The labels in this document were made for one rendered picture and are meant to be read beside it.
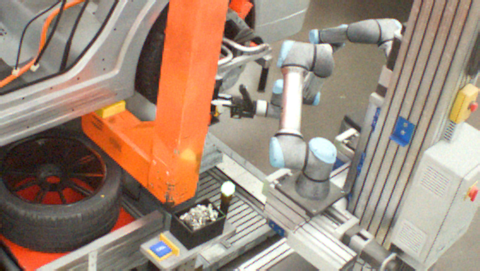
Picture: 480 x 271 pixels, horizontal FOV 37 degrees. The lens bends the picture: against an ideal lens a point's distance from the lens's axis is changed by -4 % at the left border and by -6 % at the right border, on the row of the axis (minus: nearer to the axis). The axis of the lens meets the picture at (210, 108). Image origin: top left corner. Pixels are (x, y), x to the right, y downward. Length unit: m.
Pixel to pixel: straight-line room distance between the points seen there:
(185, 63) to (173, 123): 0.30
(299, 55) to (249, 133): 1.72
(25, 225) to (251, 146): 1.80
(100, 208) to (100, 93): 0.53
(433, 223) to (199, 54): 1.11
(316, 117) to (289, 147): 2.09
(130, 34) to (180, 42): 0.54
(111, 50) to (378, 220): 1.39
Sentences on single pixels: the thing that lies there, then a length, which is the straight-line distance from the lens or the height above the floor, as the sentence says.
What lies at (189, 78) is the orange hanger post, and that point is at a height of 1.21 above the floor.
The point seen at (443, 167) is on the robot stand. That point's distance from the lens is 2.75.
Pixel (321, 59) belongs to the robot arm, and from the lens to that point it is 3.06.
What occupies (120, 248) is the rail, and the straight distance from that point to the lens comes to 3.38.
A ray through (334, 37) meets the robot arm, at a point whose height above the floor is 1.10.
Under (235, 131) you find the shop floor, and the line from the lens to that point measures 4.69.
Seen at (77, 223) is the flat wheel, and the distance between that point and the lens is 3.28.
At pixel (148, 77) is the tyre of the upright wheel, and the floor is 0.83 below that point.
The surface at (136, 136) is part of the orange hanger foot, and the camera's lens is 3.33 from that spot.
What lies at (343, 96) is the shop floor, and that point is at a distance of 5.28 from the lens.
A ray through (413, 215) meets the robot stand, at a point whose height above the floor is 0.95.
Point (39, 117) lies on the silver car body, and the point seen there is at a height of 0.83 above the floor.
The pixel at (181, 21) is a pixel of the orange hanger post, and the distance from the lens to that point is 2.81.
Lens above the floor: 2.76
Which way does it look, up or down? 35 degrees down
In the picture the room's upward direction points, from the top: 10 degrees clockwise
